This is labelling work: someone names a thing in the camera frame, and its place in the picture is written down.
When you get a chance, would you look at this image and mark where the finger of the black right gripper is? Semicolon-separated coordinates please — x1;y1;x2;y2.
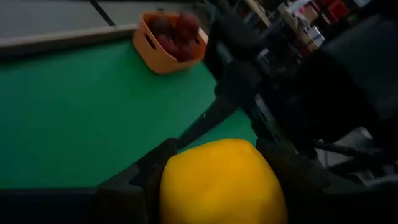
177;102;241;151

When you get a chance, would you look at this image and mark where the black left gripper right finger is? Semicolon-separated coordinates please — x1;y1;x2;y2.
257;138;368;224

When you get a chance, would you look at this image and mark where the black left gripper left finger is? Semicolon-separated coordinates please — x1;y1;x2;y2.
96;138;178;224

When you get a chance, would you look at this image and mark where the large orange-yellow lemon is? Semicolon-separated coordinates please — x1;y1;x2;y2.
159;138;289;224

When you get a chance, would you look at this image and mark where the dark red apple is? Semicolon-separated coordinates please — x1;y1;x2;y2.
148;15;172;37
175;12;201;35
155;34;181;57

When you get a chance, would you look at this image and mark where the orange plastic basket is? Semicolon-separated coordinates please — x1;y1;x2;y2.
132;11;208;75

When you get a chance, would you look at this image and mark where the cluttered storage shelf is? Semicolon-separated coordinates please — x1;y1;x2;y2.
242;0;352;63

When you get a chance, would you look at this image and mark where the green table mat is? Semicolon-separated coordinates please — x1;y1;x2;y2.
0;39;259;189

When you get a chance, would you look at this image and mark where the black aluminium table frame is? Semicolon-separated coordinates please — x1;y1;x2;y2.
0;23;139;58

